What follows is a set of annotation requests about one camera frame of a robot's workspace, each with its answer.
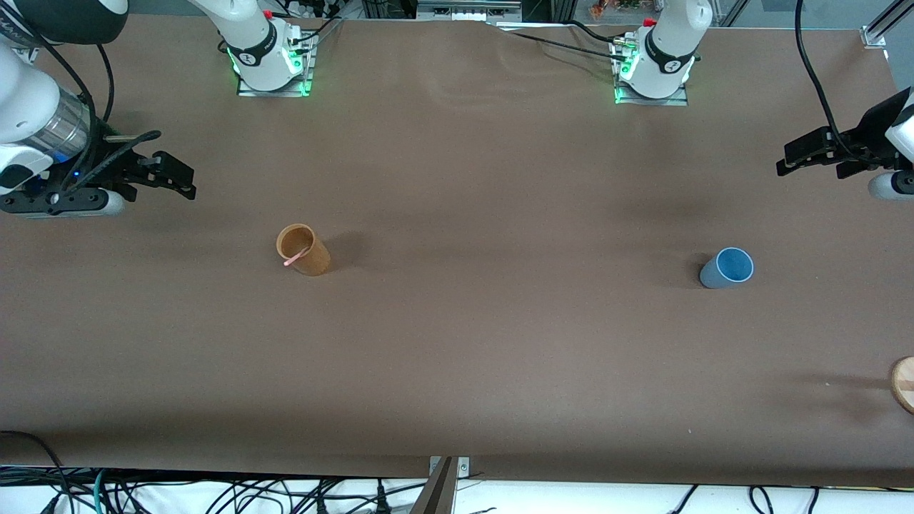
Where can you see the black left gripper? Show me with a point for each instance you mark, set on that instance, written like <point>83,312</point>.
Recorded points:
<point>872,130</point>

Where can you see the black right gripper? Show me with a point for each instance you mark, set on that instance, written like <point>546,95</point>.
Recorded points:
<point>108,165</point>

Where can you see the blue cup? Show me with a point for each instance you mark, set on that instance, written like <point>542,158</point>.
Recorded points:
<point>732,266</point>

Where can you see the pink chopstick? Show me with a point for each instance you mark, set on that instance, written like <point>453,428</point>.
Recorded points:
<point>294,258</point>

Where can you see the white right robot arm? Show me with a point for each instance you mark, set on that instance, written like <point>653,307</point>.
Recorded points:
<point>257,50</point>

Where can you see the brown cylindrical cup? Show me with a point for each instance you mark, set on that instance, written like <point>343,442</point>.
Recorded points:
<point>314,260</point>

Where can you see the white power strip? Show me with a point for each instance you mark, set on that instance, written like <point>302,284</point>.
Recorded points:
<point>307,7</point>

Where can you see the orange background items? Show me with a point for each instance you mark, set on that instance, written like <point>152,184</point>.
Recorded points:
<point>614,7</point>

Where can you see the round wooden board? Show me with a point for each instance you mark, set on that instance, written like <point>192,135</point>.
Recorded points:
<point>905,385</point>

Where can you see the black equipment box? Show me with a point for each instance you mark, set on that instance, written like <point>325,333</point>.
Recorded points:
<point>389,7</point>

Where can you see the grey equipment box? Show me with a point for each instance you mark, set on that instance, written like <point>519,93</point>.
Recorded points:
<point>468,8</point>

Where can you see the dark angled bar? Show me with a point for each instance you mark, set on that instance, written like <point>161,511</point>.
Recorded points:
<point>435,496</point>

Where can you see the aluminium frame profile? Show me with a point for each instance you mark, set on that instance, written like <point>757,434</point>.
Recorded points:
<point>882,28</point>

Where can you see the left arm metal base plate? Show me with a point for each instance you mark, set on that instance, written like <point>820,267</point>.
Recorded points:
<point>653,101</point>

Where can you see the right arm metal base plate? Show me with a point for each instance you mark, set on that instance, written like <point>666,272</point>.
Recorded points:
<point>303,68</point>

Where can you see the silver metal bracket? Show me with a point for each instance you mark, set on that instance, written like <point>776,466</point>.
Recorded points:
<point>463,467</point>

